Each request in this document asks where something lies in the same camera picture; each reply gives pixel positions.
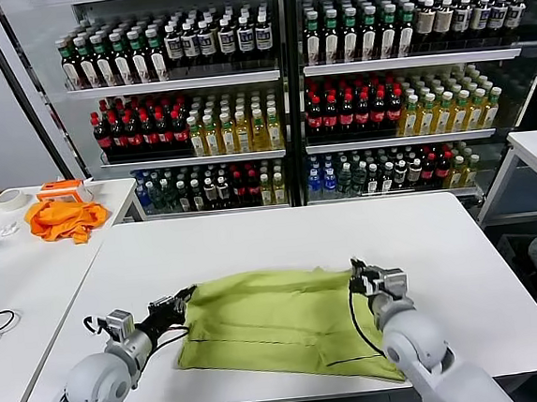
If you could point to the clear green water bottle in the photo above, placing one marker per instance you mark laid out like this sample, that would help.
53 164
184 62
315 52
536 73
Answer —
157 195
169 193
359 177
345 180

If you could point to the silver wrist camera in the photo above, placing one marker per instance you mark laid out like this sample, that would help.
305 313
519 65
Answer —
119 323
394 283

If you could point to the small white crumpled paper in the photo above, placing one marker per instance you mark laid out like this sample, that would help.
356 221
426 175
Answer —
10 229

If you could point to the white drink display cabinet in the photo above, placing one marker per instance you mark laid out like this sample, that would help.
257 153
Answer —
178 85
407 63

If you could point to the dark drink bottle white cap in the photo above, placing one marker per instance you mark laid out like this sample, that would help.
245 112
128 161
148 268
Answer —
197 195
182 196
373 180
415 171
223 191
401 174
387 179
210 193

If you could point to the dark bottle beige label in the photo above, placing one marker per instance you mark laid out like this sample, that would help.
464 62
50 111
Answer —
443 20
426 21

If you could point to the orange and white box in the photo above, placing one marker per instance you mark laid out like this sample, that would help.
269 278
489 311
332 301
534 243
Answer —
60 191

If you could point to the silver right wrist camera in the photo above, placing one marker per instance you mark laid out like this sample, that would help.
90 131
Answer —
394 283

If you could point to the black plastic crate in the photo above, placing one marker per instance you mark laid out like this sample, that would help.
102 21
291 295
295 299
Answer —
513 255

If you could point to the light green t-shirt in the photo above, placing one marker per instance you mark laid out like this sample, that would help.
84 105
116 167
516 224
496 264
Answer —
269 318

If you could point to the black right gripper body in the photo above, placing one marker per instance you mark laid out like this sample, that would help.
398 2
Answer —
367 285

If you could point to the yellow drink bottle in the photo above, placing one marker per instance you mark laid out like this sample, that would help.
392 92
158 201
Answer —
491 112
243 136
426 119
197 141
470 173
409 120
267 192
280 190
274 132
259 134
456 174
228 138
443 117
477 114
213 140
460 116

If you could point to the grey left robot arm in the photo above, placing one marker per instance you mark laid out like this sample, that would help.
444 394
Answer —
96 380

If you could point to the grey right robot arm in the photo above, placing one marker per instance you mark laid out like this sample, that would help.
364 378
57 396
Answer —
417 338

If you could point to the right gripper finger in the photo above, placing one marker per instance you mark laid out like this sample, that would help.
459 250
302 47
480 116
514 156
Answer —
367 269
356 268

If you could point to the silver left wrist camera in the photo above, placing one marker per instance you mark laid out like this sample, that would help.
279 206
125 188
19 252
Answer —
119 323

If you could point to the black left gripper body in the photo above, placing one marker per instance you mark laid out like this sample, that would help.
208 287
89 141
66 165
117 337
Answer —
163 320

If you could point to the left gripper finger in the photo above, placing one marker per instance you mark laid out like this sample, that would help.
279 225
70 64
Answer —
173 297
185 303

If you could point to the dark tea bottle green cap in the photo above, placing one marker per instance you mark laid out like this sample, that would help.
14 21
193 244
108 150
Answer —
351 38
370 37
140 61
314 42
71 68
406 33
158 59
104 65
389 35
122 63
332 40
88 66

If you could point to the dark bottle blue white label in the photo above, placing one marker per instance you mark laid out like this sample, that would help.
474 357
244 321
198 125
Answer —
191 45
227 41
498 16
514 16
480 17
263 37
246 39
208 44
461 18
173 47

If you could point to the white tape roll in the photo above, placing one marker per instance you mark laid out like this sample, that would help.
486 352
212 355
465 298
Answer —
12 206

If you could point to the cola bottle red cap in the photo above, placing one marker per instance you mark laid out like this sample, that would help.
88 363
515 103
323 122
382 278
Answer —
253 188
239 189
429 169
315 120
180 133
347 118
394 112
379 114
363 115
331 119
103 140
135 137
443 167
165 135
119 139
150 136

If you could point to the crumpled orange cloth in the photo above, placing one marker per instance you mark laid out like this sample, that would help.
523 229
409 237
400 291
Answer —
63 221

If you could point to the blue water bottle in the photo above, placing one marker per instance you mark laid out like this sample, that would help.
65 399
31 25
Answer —
330 182
314 185
143 197

